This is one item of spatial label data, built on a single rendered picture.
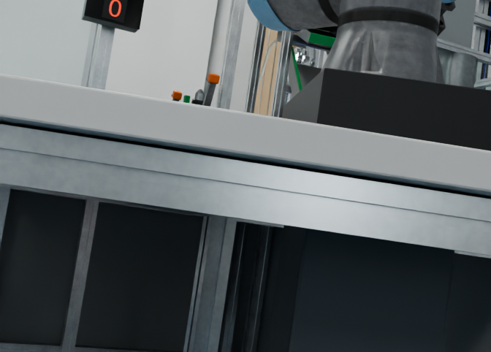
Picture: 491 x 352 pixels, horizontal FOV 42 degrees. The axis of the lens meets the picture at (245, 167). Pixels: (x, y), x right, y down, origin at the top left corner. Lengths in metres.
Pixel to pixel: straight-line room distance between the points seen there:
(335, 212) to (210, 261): 0.65
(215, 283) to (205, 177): 0.67
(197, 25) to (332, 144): 4.48
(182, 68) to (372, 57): 4.14
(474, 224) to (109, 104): 0.27
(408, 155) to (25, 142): 0.26
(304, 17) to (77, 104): 0.45
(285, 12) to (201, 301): 0.51
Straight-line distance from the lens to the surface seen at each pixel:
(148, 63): 4.97
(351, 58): 0.72
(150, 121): 0.43
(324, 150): 0.44
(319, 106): 0.57
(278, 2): 0.84
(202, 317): 1.10
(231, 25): 2.59
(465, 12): 2.66
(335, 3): 0.79
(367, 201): 0.46
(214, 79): 1.28
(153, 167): 0.45
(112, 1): 1.44
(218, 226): 1.09
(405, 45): 0.72
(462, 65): 2.50
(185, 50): 4.84
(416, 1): 0.74
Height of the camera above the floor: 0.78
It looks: 5 degrees up
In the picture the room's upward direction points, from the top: 8 degrees clockwise
